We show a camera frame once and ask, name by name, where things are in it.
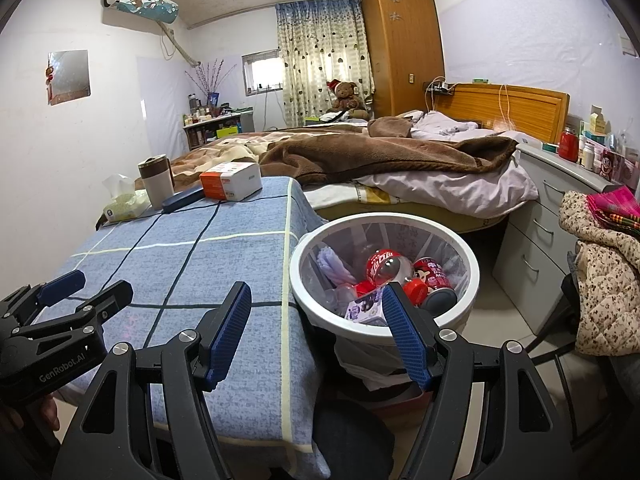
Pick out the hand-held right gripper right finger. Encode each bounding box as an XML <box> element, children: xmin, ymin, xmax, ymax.
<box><xmin>381</xmin><ymin>281</ymin><xmax>576</xmax><ymax>480</ymax></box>

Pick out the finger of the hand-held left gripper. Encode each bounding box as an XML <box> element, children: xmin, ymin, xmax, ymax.
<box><xmin>0</xmin><ymin>270</ymin><xmax>87</xmax><ymax>331</ymax></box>
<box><xmin>12</xmin><ymin>280</ymin><xmax>135</xmax><ymax>351</ymax></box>

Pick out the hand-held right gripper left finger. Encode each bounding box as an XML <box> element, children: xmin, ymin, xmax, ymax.
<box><xmin>60</xmin><ymin>281</ymin><xmax>253</xmax><ymax>480</ymax></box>

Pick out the red drink can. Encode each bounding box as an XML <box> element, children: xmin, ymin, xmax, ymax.
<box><xmin>412</xmin><ymin>256</ymin><xmax>458</xmax><ymax>317</ymax></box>

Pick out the clear plastic bottle red label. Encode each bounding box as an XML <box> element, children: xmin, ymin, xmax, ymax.
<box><xmin>356</xmin><ymin>249</ymin><xmax>416</xmax><ymax>298</ymax></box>

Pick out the white round waste bin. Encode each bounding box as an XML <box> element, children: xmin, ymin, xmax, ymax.
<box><xmin>289</xmin><ymin>212</ymin><xmax>481</xmax><ymax>401</ymax></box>

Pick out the white foam fruit net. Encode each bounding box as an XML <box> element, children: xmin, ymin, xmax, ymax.
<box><xmin>316</xmin><ymin>245</ymin><xmax>357</xmax><ymax>286</ymax></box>

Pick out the person's left hand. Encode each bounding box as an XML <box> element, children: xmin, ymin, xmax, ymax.
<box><xmin>7</xmin><ymin>395</ymin><xmax>60</xmax><ymax>428</ymax></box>

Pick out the blue checked tablecloth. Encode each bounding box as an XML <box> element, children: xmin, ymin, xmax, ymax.
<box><xmin>50</xmin><ymin>176</ymin><xmax>333</xmax><ymax>480</ymax></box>

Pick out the green white tissue pack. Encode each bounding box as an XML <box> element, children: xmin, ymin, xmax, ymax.
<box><xmin>102</xmin><ymin>174</ymin><xmax>151</xmax><ymax>224</ymax></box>

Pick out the black round seat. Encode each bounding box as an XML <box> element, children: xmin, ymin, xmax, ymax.
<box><xmin>312</xmin><ymin>400</ymin><xmax>396</xmax><ymax>480</ymax></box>

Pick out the dark blue case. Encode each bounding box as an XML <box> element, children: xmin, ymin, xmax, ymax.
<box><xmin>161</xmin><ymin>187</ymin><xmax>206</xmax><ymax>213</ymax></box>

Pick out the brown white thermos cup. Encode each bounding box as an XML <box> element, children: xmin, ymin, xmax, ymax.
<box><xmin>138</xmin><ymin>155</ymin><xmax>176</xmax><ymax>206</ymax></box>

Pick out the black chair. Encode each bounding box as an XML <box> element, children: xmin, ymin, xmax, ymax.
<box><xmin>525</xmin><ymin>260</ymin><xmax>601</xmax><ymax>456</ymax></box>

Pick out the orange white cardboard box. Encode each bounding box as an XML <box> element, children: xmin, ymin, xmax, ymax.
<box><xmin>199</xmin><ymin>162</ymin><xmax>263</xmax><ymax>203</ymax></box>

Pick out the grey drawer cabinet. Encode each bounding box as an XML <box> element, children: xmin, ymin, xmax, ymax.
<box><xmin>492</xmin><ymin>140</ymin><xmax>640</xmax><ymax>336</ymax></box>

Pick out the lilac duvet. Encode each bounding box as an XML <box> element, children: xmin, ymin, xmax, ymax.
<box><xmin>352</xmin><ymin>110</ymin><xmax>540</xmax><ymax>220</ymax></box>

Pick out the brown fleece blanket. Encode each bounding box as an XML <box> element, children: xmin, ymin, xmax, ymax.
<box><xmin>259</xmin><ymin>116</ymin><xmax>519</xmax><ymax>187</ymax></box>

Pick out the beige patterned blanket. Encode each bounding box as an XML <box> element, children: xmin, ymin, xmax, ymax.
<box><xmin>167</xmin><ymin>127</ymin><xmax>371</xmax><ymax>173</ymax></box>

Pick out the cluttered side table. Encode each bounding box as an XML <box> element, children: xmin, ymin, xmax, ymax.
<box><xmin>182</xmin><ymin>105</ymin><xmax>256</xmax><ymax>150</ymax></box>

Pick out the floral quilted jacket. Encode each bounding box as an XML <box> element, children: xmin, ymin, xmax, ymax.
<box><xmin>559</xmin><ymin>190</ymin><xmax>640</xmax><ymax>357</ymax></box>

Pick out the vase with purple branches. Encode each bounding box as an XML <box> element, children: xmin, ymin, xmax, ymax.
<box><xmin>185</xmin><ymin>58</ymin><xmax>238</xmax><ymax>106</ymax></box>

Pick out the brown teddy bear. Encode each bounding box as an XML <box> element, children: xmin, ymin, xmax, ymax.
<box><xmin>326</xmin><ymin>80</ymin><xmax>368</xmax><ymax>118</ymax></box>

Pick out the pink striped cloth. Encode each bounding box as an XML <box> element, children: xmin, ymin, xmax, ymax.
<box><xmin>586</xmin><ymin>185</ymin><xmax>640</xmax><ymax>238</ymax></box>

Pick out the red jar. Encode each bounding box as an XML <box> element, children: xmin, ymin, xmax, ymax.
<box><xmin>558</xmin><ymin>127</ymin><xmax>580</xmax><ymax>162</ymax></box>

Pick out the wooden bed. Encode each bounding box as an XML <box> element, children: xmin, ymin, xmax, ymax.
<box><xmin>300</xmin><ymin>82</ymin><xmax>571</xmax><ymax>233</ymax></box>

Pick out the small window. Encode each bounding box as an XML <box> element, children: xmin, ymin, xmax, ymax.
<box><xmin>241</xmin><ymin>50</ymin><xmax>283</xmax><ymax>96</ymax></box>

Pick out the red cartoon box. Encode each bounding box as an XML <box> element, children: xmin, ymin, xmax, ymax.
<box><xmin>597</xmin><ymin>149</ymin><xmax>628</xmax><ymax>181</ymax></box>

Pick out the wrapped air conditioner pipe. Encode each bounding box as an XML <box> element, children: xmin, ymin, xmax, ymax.
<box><xmin>159</xmin><ymin>22</ymin><xmax>202</xmax><ymax>68</ymax></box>

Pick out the heart patterned curtain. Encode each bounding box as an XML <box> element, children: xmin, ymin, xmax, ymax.
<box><xmin>275</xmin><ymin>0</ymin><xmax>376</xmax><ymax>126</ymax></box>

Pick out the wooden wardrobe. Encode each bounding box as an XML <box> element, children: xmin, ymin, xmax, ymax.
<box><xmin>361</xmin><ymin>0</ymin><xmax>446</xmax><ymax>118</ymax></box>

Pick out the wall mirror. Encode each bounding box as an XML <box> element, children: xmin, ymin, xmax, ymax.
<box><xmin>47</xmin><ymin>50</ymin><xmax>91</xmax><ymax>107</ymax></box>

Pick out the orange cable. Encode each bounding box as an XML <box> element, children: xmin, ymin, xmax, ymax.
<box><xmin>497</xmin><ymin>84</ymin><xmax>516</xmax><ymax>131</ymax></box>

